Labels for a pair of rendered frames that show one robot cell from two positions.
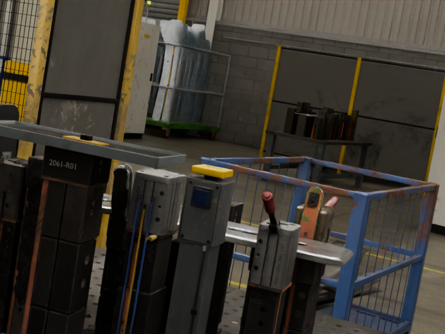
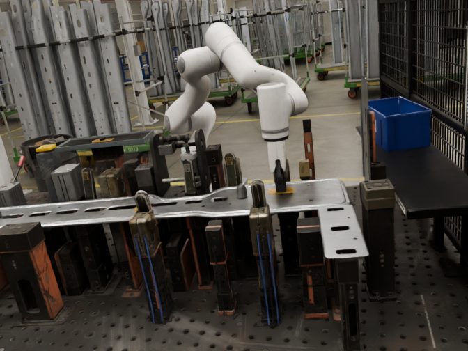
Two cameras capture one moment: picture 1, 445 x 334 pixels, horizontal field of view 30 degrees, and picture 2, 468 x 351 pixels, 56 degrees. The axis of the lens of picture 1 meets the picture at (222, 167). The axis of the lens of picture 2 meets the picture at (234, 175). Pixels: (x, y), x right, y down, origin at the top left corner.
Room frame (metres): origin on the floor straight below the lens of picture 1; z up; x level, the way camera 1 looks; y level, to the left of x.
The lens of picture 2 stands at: (3.31, 0.51, 1.53)
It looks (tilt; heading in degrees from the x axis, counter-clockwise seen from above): 19 degrees down; 172
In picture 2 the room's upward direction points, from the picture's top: 8 degrees counter-clockwise
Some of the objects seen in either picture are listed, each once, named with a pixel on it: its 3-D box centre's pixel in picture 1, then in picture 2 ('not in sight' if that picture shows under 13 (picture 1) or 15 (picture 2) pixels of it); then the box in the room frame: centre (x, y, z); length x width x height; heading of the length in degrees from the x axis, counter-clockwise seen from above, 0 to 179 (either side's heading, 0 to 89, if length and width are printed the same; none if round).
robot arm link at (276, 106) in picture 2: not in sight; (274, 105); (2.04, 0.84, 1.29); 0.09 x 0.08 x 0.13; 108
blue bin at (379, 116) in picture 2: not in sight; (393, 122); (1.78, 1.37, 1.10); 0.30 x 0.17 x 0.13; 170
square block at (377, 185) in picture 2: not in sight; (379, 241); (2.24, 1.06, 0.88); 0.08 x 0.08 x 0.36; 73
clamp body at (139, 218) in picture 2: not in sight; (152, 265); (2.09, 0.39, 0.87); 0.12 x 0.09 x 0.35; 163
